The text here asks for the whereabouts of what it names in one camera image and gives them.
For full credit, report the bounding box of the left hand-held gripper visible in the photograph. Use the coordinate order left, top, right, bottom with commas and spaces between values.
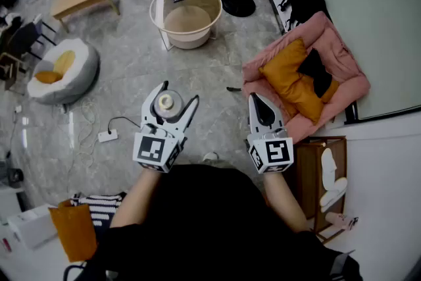
132, 80, 201, 174

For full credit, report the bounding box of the black backpack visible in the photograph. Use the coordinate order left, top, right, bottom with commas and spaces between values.
277, 0, 330, 32

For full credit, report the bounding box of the brown wooden side cabinet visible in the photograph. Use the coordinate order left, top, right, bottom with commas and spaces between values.
288, 135, 348, 243

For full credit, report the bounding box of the white plush toy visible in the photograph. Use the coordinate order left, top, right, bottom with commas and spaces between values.
319, 147, 349, 213

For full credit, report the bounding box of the black power cable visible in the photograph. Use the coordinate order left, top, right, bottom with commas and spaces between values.
107, 116, 142, 134

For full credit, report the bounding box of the black chair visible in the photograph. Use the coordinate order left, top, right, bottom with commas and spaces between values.
0, 20, 57, 90

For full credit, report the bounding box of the white cardboard box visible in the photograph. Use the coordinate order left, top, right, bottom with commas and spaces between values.
7, 205, 59, 251

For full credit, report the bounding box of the white floor cable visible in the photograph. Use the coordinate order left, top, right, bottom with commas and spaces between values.
64, 97, 100, 177

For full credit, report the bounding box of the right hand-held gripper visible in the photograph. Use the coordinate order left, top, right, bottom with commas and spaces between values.
246, 92, 295, 175

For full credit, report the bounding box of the person's black shirt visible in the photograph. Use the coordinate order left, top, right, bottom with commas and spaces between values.
87, 164, 363, 281

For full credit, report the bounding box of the white grey bean bag chair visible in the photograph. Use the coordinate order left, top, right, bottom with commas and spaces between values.
26, 38, 101, 106

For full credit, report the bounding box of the person's left forearm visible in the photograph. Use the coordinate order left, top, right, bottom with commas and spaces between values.
109, 168, 162, 229

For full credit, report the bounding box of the pink floor sofa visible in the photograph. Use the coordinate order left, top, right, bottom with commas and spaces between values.
241, 11, 372, 144

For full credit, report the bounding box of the black white striped cloth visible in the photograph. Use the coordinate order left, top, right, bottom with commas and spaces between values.
70, 192, 126, 230

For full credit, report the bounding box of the small white round jar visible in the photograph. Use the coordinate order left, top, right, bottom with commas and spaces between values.
153, 89, 184, 121

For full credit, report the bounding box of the orange bag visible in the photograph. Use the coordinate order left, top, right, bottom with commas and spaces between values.
48, 199, 99, 263

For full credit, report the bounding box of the white power strip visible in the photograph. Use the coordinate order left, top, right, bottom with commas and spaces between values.
97, 128, 119, 143

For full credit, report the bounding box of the person's right forearm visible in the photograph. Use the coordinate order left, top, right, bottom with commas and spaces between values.
262, 172, 309, 233

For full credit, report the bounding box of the pink slipper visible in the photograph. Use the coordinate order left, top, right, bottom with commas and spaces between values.
325, 211, 360, 232

